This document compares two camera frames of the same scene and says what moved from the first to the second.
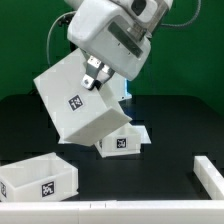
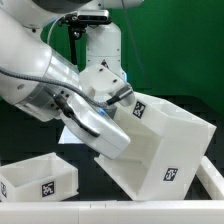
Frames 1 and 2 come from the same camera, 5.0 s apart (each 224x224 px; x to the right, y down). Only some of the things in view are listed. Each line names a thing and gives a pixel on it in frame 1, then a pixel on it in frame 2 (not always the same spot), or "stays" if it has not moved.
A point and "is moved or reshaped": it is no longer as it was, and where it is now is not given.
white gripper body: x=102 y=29 to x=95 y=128
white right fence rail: x=210 y=178 stays
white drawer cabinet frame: x=83 y=115 is moved or reshaped
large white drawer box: x=41 y=178 stays
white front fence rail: x=113 y=212 stays
